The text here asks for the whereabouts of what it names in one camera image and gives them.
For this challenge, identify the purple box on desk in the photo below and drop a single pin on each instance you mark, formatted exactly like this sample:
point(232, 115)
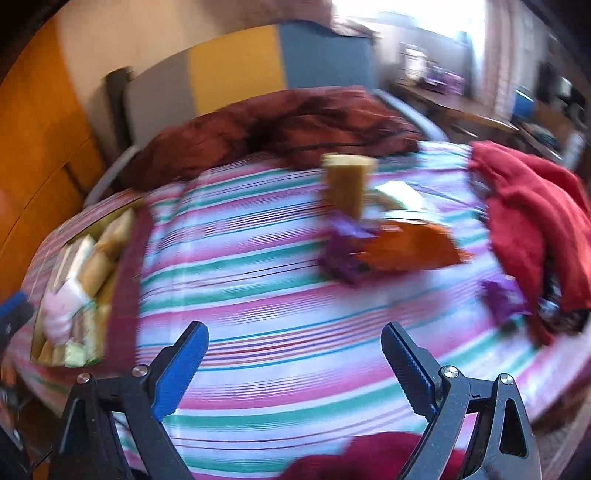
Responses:
point(440, 80)

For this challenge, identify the rust brown jacket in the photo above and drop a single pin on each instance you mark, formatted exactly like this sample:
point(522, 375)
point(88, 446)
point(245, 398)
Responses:
point(297, 126)

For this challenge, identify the wooden wardrobe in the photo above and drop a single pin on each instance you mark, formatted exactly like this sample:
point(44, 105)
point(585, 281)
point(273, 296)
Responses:
point(49, 158)

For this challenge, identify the yellow sponge block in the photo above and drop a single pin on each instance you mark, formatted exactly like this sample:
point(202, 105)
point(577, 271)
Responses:
point(346, 177)

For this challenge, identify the blue bucket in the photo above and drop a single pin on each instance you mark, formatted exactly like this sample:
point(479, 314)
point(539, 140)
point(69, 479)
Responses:
point(524, 106)

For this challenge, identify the red fleece blanket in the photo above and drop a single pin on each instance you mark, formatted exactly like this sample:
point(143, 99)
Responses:
point(539, 223)

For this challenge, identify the cardboard box of snacks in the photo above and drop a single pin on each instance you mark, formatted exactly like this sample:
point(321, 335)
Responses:
point(88, 310)

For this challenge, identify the grey yellow blue headboard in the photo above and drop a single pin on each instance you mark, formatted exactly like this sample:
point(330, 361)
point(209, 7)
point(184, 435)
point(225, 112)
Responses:
point(232, 68)

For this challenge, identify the green rice cracker packet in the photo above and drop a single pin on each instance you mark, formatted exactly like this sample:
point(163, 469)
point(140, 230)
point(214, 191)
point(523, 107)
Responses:
point(398, 200)

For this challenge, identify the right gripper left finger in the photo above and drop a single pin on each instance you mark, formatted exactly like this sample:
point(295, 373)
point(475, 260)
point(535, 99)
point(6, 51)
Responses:
point(88, 445)

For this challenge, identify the orange snack bag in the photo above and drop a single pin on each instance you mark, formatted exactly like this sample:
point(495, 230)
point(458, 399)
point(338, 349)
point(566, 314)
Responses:
point(406, 246)

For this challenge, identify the white box on desk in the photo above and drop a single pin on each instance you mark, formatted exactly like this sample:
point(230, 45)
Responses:
point(413, 63)

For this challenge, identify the wooden desk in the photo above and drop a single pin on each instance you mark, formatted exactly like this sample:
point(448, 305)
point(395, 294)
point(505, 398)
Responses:
point(454, 107)

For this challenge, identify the maroon cloth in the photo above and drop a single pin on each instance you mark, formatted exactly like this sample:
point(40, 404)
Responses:
point(373, 457)

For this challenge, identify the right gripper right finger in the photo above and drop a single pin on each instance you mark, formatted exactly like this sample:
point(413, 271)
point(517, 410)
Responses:
point(502, 444)

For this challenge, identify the striped bed sheet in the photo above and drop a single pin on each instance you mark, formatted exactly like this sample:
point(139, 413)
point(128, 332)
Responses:
point(294, 365)

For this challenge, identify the small purple snack packet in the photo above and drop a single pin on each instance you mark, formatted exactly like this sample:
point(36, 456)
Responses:
point(503, 298)

